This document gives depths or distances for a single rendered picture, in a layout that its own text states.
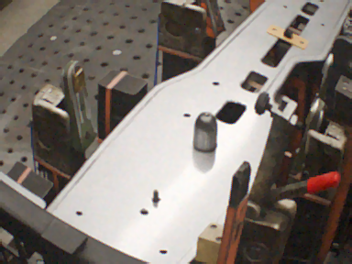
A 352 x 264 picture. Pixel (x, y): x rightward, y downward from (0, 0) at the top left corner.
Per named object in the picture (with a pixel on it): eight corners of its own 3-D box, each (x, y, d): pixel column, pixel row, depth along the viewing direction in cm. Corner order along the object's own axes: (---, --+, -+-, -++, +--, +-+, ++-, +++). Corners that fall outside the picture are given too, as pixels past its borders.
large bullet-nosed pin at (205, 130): (199, 141, 138) (201, 102, 134) (220, 149, 137) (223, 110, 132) (187, 155, 136) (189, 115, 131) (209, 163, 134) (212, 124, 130)
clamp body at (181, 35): (165, 126, 185) (171, -17, 163) (226, 149, 181) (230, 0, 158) (137, 155, 179) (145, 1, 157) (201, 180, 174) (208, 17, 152)
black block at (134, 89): (108, 198, 170) (106, 60, 151) (162, 221, 166) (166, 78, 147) (88, 220, 164) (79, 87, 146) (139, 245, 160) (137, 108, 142)
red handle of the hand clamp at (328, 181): (257, 183, 119) (340, 162, 109) (262, 196, 120) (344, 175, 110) (241, 203, 116) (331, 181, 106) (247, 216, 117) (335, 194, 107)
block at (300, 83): (265, 147, 181) (269, 26, 163) (314, 168, 176) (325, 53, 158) (253, 164, 177) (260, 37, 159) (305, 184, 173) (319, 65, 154)
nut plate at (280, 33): (265, 32, 158) (265, 27, 158) (271, 25, 161) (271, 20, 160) (304, 49, 155) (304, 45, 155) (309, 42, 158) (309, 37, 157)
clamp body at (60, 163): (60, 224, 162) (47, 71, 140) (112, 251, 158) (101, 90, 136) (41, 246, 156) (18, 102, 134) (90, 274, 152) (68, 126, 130)
